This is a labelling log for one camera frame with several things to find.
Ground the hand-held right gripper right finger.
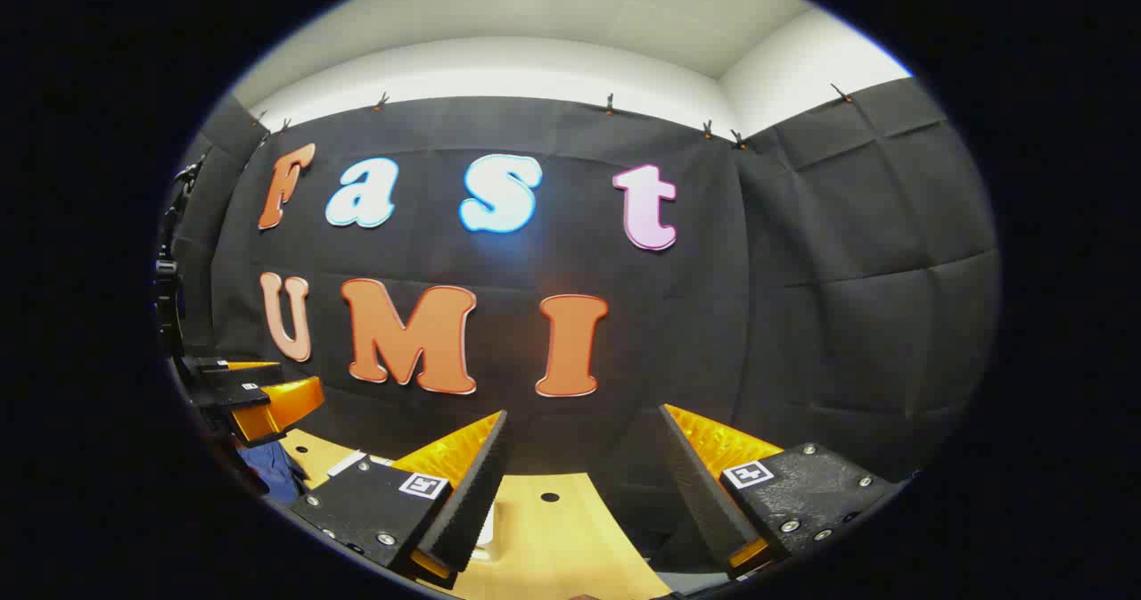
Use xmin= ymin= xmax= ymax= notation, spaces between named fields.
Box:
xmin=658 ymin=402 xmax=919 ymax=583

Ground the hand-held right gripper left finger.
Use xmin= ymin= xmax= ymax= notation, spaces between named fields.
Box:
xmin=290 ymin=408 xmax=515 ymax=590

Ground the black backdrop cloth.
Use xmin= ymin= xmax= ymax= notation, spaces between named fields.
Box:
xmin=165 ymin=76 xmax=1001 ymax=574

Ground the blue schoolbag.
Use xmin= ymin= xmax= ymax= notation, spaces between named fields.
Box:
xmin=236 ymin=440 xmax=308 ymax=506

